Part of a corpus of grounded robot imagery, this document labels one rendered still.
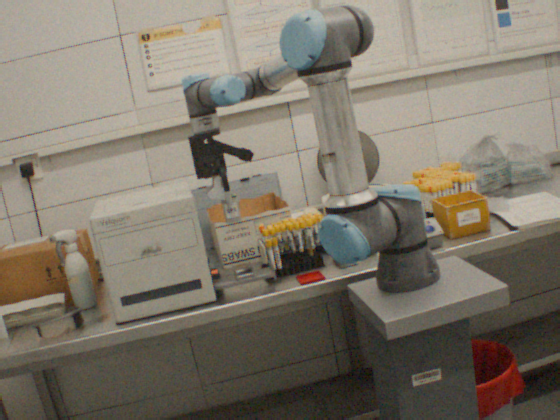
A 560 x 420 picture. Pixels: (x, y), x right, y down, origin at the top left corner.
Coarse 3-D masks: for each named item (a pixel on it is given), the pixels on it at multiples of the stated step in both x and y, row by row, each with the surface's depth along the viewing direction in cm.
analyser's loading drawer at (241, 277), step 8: (272, 264) 195; (240, 272) 198; (248, 272) 198; (256, 272) 197; (264, 272) 196; (272, 272) 194; (216, 280) 197; (224, 280) 196; (232, 280) 194; (240, 280) 193; (248, 280) 193; (256, 280) 194; (216, 288) 192
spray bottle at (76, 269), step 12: (60, 240) 201; (72, 240) 205; (60, 252) 201; (72, 252) 205; (72, 264) 204; (84, 264) 206; (72, 276) 204; (84, 276) 205; (72, 288) 205; (84, 288) 205; (84, 300) 206; (96, 300) 209
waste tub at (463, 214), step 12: (468, 192) 216; (432, 204) 215; (444, 204) 215; (456, 204) 202; (468, 204) 203; (480, 204) 203; (444, 216) 206; (456, 216) 203; (468, 216) 203; (480, 216) 204; (444, 228) 208; (456, 228) 204; (468, 228) 204; (480, 228) 205
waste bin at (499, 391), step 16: (480, 352) 234; (496, 352) 229; (480, 368) 234; (496, 368) 229; (512, 368) 211; (480, 384) 204; (496, 384) 206; (512, 384) 212; (480, 400) 205; (496, 400) 207; (480, 416) 207; (496, 416) 210; (512, 416) 219
